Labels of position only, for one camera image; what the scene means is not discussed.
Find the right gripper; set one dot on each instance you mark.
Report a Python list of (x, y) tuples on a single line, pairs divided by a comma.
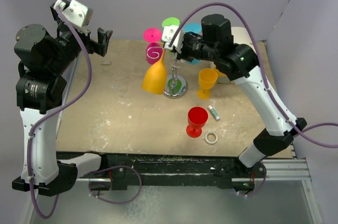
[(182, 55)]

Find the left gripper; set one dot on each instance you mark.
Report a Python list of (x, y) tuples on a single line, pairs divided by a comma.
[(102, 38)]

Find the blue plastic wine glass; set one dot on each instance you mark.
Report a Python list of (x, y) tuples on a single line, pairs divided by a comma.
[(197, 29)]

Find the orange wine glass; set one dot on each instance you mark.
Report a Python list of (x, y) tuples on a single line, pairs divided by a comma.
[(207, 80), (155, 78)]

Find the green plastic wine glass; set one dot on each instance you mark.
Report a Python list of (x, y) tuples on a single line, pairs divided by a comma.
[(171, 21)]

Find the pink plastic wine glass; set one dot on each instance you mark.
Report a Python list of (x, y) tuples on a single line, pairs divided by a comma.
[(154, 48)]

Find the red plastic wine glass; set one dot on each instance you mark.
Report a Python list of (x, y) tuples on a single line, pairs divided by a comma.
[(197, 118)]

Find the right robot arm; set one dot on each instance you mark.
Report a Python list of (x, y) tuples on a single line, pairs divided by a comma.
[(240, 63)]

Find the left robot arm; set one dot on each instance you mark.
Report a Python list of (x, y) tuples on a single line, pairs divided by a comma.
[(43, 60)]

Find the chrome wine glass rack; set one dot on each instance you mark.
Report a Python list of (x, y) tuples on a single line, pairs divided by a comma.
[(176, 85)]

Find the small grey metal block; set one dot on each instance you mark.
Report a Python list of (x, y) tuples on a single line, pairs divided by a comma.
[(106, 63)]

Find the white round drawer box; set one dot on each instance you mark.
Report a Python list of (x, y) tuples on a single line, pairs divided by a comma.
[(240, 36)]

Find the white green glue stick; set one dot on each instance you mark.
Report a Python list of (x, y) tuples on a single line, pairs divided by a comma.
[(213, 112)]

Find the white tape roll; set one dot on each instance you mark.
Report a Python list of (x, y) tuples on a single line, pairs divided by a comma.
[(211, 137)]

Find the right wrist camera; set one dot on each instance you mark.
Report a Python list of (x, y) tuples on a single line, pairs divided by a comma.
[(172, 37)]

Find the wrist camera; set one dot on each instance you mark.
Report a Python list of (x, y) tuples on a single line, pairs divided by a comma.
[(78, 14), (172, 37)]

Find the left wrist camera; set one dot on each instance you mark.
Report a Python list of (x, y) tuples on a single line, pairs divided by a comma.
[(78, 14)]

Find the black base frame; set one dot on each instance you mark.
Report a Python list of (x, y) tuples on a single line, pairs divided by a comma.
[(124, 169)]

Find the aluminium rail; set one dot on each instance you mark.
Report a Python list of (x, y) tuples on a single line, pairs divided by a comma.
[(287, 170)]

